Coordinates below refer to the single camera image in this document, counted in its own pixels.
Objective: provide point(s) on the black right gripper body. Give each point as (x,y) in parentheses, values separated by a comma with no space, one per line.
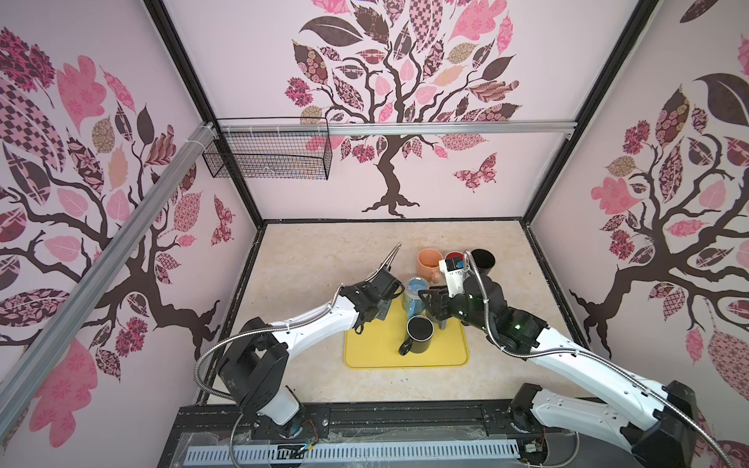
(456,307)

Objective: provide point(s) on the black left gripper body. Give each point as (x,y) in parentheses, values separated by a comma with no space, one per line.
(382,309)

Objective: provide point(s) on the light blue butterfly mug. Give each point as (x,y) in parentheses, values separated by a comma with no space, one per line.
(412,303)

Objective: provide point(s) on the small white mug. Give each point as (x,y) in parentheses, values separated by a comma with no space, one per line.
(455,257)

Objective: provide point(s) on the black mug white rim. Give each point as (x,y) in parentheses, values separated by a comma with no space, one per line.
(419,332)

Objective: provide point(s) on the cream and peach mug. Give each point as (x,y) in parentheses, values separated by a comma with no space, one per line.
(428,265)

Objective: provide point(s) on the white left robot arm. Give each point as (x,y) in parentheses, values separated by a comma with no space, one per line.
(253,365)

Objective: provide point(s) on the yellow plastic tray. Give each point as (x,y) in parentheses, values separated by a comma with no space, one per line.
(377,347)

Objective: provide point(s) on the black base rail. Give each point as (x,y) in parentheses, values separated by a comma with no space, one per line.
(322,420)

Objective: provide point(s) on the white slotted cable duct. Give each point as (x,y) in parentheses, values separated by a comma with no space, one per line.
(345,453)

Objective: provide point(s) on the black wire basket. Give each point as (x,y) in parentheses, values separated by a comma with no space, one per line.
(271,148)

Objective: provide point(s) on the silver rail back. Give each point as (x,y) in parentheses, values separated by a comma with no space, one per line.
(398,129)

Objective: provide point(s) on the silver rail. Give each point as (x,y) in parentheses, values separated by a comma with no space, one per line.
(398,129)
(34,366)

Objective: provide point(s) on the black right corner post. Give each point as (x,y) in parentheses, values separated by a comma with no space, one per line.
(632,33)

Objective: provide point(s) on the black corner frame post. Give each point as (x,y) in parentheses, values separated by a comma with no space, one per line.
(167,30)

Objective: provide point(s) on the silver rail left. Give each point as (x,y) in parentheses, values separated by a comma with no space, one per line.
(34,366)

